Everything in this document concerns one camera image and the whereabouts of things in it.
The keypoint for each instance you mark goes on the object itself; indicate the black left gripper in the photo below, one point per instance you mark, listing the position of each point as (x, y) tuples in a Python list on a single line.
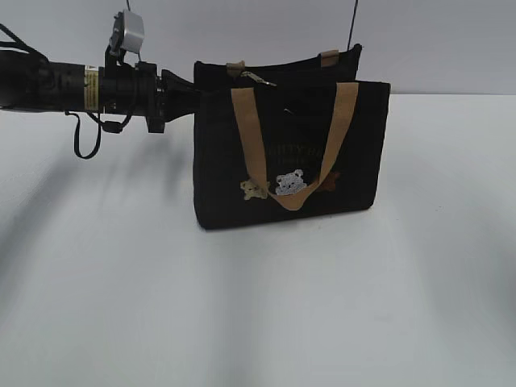
[(159, 96)]

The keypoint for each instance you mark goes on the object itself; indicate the silver zipper pull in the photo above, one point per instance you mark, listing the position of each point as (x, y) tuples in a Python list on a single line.
[(257, 79)]

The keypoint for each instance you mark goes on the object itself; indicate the black tote bag tan handles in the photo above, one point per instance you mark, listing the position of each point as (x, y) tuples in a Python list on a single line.
[(309, 147)]

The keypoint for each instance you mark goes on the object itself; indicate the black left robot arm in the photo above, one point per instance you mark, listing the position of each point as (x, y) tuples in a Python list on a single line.
[(30, 82)]

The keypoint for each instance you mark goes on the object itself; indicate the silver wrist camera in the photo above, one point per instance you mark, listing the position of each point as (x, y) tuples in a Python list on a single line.
[(127, 33)]

